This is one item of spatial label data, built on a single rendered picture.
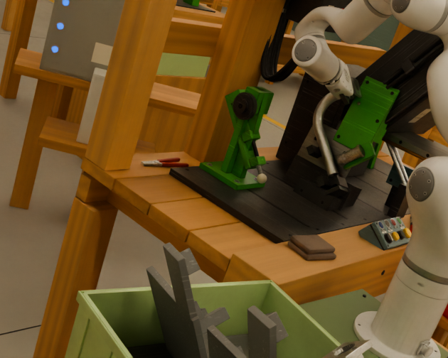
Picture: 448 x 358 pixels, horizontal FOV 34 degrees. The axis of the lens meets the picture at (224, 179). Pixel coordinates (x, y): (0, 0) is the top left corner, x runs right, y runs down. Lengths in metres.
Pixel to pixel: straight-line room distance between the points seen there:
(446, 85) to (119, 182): 0.85
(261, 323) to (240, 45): 1.30
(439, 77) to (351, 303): 0.54
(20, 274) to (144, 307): 1.88
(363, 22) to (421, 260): 0.61
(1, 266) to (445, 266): 2.10
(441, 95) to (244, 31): 0.77
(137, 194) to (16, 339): 1.07
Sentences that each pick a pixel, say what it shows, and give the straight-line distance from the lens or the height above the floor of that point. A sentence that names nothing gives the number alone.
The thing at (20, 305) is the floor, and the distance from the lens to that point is 2.96.
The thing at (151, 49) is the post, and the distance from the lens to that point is 1.89.
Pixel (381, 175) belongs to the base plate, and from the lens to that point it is 2.70.
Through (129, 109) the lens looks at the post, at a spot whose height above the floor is 1.05.
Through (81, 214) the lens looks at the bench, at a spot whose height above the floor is 0.73.
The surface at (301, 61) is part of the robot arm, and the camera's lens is 1.91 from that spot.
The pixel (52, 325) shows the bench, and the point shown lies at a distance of 2.21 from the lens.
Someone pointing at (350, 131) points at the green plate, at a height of 1.11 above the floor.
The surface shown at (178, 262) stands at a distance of 1.04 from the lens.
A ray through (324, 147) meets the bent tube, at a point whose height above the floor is 1.05.
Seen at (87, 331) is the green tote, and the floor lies 0.92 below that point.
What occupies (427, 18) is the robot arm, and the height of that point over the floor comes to 1.51.
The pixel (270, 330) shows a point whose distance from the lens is 0.93.
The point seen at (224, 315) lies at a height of 1.01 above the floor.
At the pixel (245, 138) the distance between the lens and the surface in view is 2.06.
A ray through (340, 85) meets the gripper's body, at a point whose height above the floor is 1.25.
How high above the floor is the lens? 1.58
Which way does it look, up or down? 19 degrees down
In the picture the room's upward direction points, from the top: 18 degrees clockwise
